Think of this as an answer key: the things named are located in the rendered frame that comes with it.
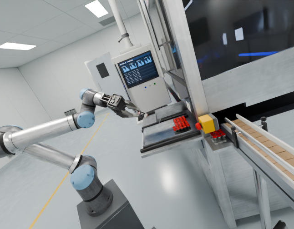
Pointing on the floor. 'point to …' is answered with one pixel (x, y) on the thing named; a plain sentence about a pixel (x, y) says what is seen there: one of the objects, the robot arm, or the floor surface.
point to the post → (198, 98)
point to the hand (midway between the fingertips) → (138, 113)
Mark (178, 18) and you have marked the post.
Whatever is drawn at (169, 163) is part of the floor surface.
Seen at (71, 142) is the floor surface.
